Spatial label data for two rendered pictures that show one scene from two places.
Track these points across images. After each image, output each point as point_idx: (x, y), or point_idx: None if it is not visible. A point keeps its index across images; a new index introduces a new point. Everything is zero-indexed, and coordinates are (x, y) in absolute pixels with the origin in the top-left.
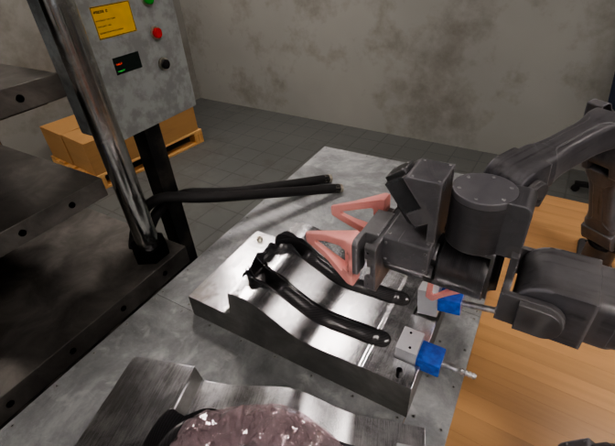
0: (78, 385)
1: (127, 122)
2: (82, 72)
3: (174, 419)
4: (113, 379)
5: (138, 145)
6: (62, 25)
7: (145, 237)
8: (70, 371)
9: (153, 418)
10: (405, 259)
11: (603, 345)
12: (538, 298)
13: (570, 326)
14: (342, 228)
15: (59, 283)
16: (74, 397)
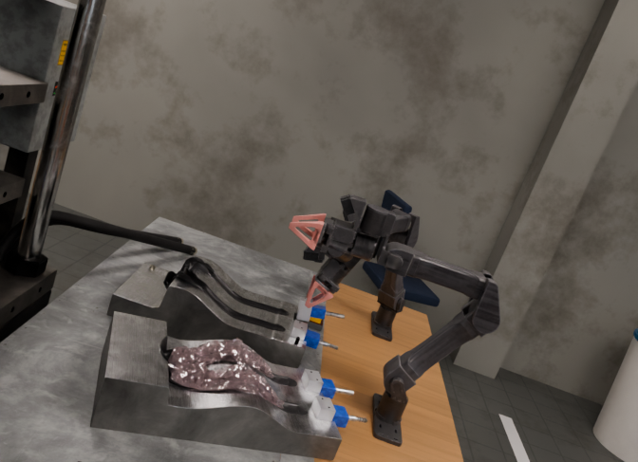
0: (28, 345)
1: (39, 137)
2: (77, 91)
3: (163, 348)
4: (60, 345)
5: (9, 161)
6: (84, 56)
7: (37, 247)
8: (10, 337)
9: (157, 341)
10: (343, 237)
11: (413, 273)
12: (394, 252)
13: (403, 266)
14: None
15: None
16: (30, 352)
